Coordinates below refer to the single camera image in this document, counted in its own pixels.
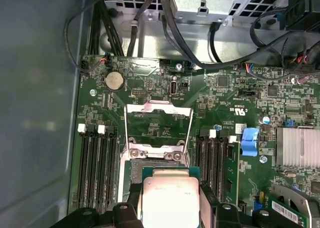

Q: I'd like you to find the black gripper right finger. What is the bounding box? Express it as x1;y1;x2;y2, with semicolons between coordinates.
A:
199;184;276;228

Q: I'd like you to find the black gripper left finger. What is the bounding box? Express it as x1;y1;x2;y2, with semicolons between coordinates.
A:
67;183;143;228

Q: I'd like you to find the silver green CPU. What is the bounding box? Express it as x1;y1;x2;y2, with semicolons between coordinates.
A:
139;166;201;228

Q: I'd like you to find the metal socket cover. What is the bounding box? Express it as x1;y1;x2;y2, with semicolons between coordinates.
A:
123;100;195;162

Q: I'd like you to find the CPU socket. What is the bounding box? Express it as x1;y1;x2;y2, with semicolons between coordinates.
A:
117;158;203;206

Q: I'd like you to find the black RAM slot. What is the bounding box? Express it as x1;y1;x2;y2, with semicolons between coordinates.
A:
96;124;108;211
216;135;228;204
106;124;119;205
207;129;219;201
86;124;98;211
76;124;89;210
196;129;209;185

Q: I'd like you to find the installed RAM stick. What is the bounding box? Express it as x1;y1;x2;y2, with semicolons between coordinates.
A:
225;135;241;207

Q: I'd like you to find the black graphics card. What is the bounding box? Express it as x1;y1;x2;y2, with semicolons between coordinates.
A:
268;184;320;228

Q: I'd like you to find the blue plastic clip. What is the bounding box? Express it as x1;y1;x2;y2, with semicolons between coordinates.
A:
240;127;260;157

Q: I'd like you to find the silver finned heatsink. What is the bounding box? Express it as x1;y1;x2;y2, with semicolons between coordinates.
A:
275;127;320;169

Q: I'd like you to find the green motherboard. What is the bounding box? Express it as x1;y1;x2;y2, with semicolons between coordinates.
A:
67;53;320;228

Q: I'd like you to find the black open PC case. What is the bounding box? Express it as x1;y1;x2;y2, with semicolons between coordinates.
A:
0;0;320;228

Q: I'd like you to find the silver coin cell battery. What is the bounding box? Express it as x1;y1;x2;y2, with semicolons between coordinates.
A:
103;71;125;92

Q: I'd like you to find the metal drive cage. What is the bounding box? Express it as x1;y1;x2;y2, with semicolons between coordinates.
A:
99;0;293;24

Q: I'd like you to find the black cable with plug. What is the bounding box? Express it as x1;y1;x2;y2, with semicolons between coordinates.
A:
208;20;224;63

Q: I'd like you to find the black braided cable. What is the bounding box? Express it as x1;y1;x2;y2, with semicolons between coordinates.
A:
126;0;154;58

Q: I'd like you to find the black cable bundle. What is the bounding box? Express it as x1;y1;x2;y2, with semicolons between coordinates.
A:
92;0;121;58

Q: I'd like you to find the thick black cable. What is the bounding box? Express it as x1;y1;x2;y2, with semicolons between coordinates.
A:
157;0;301;70

